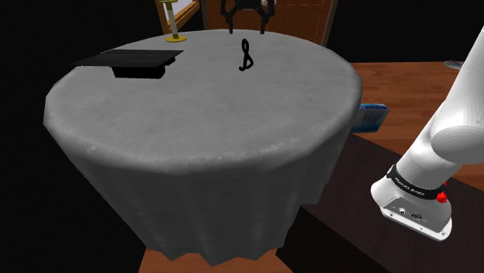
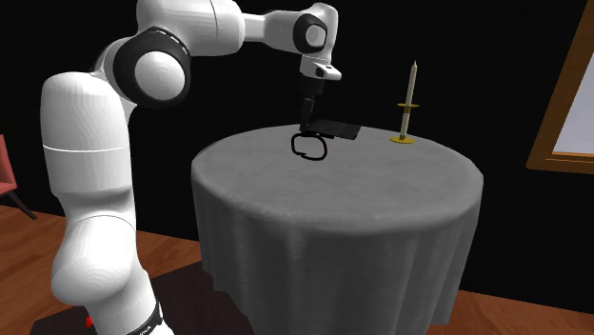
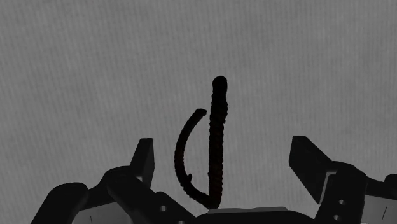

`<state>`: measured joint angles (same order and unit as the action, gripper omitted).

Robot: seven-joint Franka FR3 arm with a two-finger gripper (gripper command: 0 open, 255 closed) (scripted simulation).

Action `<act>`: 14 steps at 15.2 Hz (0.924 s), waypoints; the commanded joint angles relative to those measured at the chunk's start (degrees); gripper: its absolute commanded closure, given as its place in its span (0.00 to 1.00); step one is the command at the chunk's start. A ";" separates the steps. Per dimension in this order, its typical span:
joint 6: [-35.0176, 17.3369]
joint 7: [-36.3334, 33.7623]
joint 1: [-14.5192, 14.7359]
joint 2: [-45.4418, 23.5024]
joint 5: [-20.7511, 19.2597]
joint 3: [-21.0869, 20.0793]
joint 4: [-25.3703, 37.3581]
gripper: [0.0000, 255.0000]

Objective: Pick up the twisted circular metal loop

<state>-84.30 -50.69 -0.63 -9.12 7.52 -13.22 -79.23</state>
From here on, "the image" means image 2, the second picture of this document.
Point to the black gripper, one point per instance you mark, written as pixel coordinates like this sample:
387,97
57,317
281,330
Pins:
311,86

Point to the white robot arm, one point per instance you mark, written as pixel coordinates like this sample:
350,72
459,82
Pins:
88,185

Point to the black flat tablet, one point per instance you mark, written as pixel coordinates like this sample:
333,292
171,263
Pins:
336,130

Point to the cream candle on gold holder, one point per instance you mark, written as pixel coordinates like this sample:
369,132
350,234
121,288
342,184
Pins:
408,109

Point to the round table with grey cloth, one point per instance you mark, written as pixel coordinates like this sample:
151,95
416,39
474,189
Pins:
334,232

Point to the red chair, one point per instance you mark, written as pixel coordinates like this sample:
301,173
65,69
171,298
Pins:
5,174

